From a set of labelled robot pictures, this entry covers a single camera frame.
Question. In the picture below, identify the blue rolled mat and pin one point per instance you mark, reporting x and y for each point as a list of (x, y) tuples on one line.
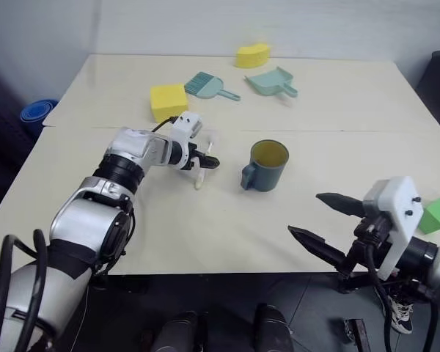
[(36, 113)]

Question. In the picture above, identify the yellow rectangular sponge block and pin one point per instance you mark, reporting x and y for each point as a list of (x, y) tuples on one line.
[(168, 102)]

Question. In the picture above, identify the reddish-brown metal bar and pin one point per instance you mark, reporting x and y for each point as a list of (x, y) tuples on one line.
[(356, 335)]

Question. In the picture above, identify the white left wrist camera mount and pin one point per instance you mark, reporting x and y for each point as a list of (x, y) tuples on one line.
[(187, 124)]

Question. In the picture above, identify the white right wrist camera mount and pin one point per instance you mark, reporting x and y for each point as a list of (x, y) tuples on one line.
[(401, 220)]

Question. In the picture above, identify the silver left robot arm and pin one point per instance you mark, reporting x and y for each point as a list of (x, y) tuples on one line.
[(84, 220)]

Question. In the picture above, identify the teal hand brush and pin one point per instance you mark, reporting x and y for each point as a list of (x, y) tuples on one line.
[(207, 86)]

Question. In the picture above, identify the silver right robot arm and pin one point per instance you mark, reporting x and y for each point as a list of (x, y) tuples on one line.
[(436, 262)]

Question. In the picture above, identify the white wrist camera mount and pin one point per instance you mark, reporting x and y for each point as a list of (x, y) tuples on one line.
[(401, 220), (187, 124)]

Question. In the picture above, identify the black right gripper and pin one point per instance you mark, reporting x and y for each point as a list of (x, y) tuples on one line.
[(370, 234)]

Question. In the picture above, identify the white plastic spoon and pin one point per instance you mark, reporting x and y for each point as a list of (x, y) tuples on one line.
[(200, 179)]

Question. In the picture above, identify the blue-grey mug with yellow inside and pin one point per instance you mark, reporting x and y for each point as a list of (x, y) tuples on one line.
[(267, 172)]

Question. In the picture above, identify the green foam block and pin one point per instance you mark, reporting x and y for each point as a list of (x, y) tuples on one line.
[(437, 216)]

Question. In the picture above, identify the yellow curved sponge block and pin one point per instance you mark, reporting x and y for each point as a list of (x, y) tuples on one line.
[(253, 55)]

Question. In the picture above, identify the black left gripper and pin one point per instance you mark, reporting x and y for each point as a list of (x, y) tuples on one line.
[(191, 151)]

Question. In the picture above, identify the teal dustpan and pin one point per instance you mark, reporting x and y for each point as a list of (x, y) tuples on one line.
[(269, 82)]

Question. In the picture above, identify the black and white sneaker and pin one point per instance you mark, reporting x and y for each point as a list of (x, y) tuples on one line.
[(401, 315)]

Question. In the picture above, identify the dark rounded shape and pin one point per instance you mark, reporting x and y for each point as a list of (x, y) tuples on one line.
[(273, 328), (177, 331)]

